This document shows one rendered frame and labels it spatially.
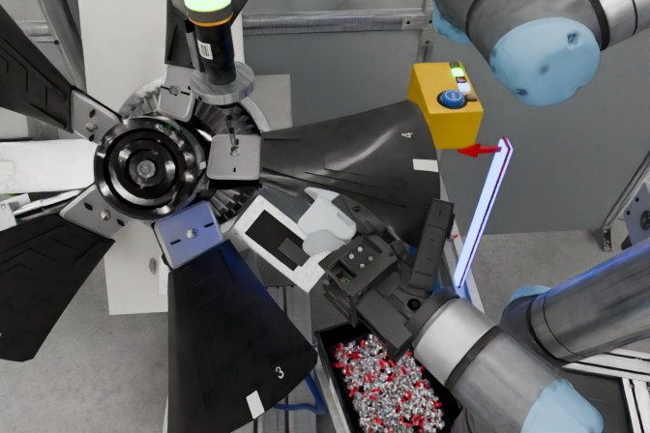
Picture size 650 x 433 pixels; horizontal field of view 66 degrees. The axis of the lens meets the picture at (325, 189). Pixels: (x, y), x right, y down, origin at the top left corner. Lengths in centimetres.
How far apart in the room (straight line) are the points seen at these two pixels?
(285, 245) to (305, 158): 17
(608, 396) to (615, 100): 87
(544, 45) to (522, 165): 140
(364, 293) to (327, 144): 23
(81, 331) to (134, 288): 108
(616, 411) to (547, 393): 123
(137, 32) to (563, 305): 73
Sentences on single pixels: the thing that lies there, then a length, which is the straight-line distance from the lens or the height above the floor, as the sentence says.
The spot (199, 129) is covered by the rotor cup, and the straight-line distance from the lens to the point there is 69.
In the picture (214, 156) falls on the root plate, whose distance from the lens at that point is 64.
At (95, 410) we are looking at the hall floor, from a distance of 186.
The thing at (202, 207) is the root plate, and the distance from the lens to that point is 68.
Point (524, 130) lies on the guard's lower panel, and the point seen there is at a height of 59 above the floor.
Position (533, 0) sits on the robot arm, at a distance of 48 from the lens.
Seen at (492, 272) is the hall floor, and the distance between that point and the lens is 205.
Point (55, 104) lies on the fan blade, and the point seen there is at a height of 125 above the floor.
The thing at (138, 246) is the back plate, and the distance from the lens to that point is 92.
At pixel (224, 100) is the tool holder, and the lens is 54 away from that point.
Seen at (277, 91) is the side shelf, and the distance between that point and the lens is 130.
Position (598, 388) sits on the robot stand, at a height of 21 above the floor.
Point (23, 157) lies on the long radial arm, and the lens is 84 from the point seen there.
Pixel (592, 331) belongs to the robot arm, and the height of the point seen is 119.
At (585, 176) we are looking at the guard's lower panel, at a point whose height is 36.
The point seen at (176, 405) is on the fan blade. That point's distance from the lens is 68.
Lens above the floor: 162
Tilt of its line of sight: 47 degrees down
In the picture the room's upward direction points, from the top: straight up
